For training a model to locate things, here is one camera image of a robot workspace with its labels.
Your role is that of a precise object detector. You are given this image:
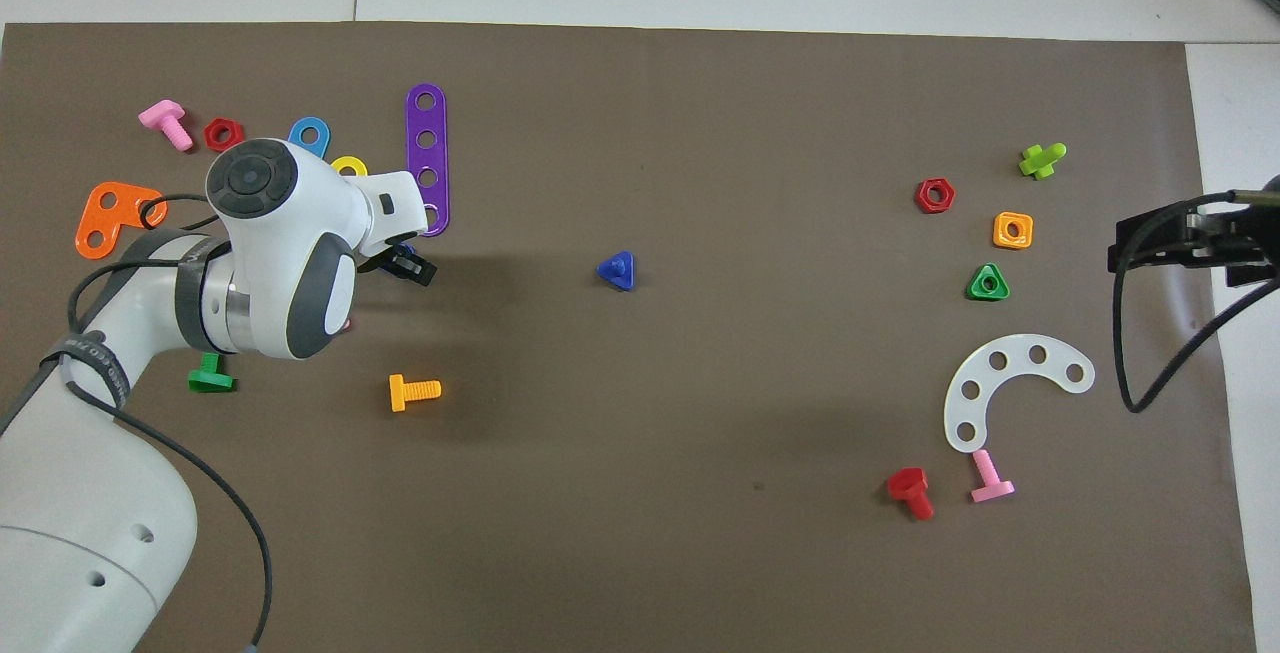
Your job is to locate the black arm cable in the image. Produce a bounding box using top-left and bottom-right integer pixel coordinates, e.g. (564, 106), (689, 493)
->
(0, 193), (276, 653)
(1110, 191), (1280, 415)

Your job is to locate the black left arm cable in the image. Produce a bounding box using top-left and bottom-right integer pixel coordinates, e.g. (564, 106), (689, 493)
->
(0, 193), (276, 653)

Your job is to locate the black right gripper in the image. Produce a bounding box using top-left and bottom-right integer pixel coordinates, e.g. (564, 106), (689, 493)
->
(1107, 178), (1280, 289)

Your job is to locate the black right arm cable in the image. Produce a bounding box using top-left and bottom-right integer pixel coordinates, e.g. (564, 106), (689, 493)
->
(1110, 191), (1280, 415)

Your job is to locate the blue triangle-head screw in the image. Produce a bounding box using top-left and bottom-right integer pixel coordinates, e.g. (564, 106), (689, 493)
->
(596, 251), (638, 293)

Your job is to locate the red hex-head screw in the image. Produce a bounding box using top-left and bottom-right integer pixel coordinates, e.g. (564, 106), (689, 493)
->
(887, 467), (936, 522)

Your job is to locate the orange three-hole corner plate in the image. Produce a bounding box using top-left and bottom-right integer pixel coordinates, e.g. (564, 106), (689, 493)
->
(75, 181), (169, 261)

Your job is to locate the blue two-hole plate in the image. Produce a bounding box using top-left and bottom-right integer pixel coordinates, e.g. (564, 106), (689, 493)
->
(288, 116), (331, 160)

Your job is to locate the dark green screw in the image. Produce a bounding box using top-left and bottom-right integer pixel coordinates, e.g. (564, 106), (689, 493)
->
(187, 353), (238, 394)

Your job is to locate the orange screw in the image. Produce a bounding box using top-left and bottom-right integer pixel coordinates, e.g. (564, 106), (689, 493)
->
(389, 373), (442, 413)

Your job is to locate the light green cross screw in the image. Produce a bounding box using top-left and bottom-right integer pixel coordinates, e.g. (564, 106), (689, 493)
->
(1018, 142), (1068, 181)

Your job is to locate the green triangle nut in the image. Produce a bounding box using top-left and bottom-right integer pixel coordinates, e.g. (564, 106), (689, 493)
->
(967, 262), (1011, 302)

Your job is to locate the brown table mat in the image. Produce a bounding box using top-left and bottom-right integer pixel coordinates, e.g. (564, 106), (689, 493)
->
(0, 21), (1259, 653)

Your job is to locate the pink square-head screw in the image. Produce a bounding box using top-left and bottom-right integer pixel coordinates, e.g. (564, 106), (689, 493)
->
(138, 99), (195, 153)
(970, 449), (1016, 504)

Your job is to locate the purple four-hole plate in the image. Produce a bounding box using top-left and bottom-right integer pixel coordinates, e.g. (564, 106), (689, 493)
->
(405, 83), (451, 237)

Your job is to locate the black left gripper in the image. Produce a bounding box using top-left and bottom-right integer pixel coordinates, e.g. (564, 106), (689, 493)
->
(358, 231), (438, 289)

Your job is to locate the white curved five-hole plate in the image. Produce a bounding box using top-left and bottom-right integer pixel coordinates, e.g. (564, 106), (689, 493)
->
(943, 334), (1096, 454)

